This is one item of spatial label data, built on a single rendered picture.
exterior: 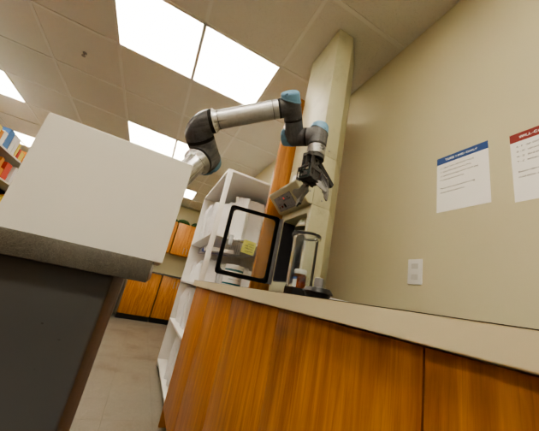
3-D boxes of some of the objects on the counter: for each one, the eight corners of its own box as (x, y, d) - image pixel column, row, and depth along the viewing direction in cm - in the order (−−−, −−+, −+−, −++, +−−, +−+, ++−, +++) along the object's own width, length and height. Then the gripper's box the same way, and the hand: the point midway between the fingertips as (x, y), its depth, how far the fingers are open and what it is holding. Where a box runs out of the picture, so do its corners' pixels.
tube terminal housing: (304, 302, 157) (322, 185, 180) (340, 309, 128) (356, 169, 151) (267, 293, 148) (290, 173, 171) (296, 298, 120) (320, 152, 142)
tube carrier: (319, 298, 90) (327, 238, 97) (298, 292, 84) (308, 229, 90) (296, 294, 98) (305, 239, 105) (275, 289, 92) (286, 231, 98)
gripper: (289, 158, 110) (281, 202, 104) (327, 143, 95) (320, 192, 89) (303, 167, 115) (295, 209, 109) (341, 154, 100) (335, 202, 94)
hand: (311, 204), depth 101 cm, fingers open, 14 cm apart
